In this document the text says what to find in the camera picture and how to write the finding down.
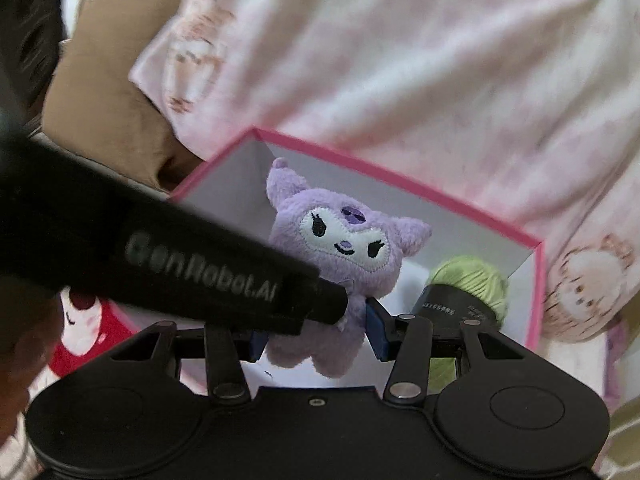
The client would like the purple plush toy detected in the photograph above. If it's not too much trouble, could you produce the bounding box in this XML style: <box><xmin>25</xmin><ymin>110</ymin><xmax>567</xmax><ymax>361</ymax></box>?
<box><xmin>264</xmin><ymin>156</ymin><xmax>434</xmax><ymax>379</ymax></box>

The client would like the green yarn ball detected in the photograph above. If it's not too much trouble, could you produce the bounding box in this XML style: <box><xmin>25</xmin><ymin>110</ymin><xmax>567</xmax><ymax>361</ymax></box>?
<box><xmin>427</xmin><ymin>255</ymin><xmax>510</xmax><ymax>386</ymax></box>

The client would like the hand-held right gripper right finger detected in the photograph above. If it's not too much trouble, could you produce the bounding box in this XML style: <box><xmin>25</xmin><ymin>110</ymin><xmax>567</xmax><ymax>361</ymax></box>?
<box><xmin>365</xmin><ymin>297</ymin><xmax>538</xmax><ymax>406</ymax></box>

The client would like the brown pillow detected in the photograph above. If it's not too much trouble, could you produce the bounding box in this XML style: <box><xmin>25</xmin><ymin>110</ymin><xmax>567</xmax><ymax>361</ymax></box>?
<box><xmin>42</xmin><ymin>0</ymin><xmax>211</xmax><ymax>192</ymax></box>

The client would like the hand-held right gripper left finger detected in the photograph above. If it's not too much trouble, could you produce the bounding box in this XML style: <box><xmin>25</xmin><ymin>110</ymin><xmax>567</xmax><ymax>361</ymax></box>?
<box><xmin>107</xmin><ymin>320</ymin><xmax>266</xmax><ymax>406</ymax></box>

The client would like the pink cardboard box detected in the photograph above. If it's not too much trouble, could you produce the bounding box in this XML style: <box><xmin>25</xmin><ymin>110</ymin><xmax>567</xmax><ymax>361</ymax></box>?
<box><xmin>167</xmin><ymin>127</ymin><xmax>546</xmax><ymax>391</ymax></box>

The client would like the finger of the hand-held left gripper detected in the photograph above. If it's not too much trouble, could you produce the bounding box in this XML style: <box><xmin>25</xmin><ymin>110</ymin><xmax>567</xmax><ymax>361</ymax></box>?
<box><xmin>272</xmin><ymin>271</ymin><xmax>350</xmax><ymax>337</ymax></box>

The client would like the white strawberry printed blanket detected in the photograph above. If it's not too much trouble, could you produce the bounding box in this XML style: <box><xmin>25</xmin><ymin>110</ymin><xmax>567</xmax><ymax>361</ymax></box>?
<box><xmin>0</xmin><ymin>286</ymin><xmax>640</xmax><ymax>480</ymax></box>

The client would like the pink printed plush pillow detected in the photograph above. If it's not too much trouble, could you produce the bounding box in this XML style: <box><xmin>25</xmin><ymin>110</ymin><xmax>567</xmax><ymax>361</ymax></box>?
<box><xmin>129</xmin><ymin>0</ymin><xmax>640</xmax><ymax>345</ymax></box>

